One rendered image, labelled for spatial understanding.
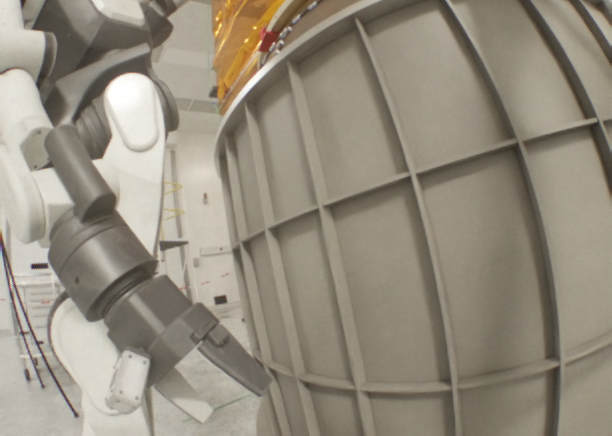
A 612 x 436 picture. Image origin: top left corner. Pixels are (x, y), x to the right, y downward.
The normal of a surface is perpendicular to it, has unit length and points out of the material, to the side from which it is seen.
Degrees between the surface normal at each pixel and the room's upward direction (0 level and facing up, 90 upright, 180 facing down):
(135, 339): 110
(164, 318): 64
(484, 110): 90
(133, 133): 90
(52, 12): 121
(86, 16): 100
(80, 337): 90
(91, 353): 90
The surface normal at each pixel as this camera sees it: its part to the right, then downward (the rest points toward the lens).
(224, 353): 0.64, -0.67
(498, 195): -0.45, -0.09
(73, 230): 0.32, -0.40
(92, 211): 0.71, 0.70
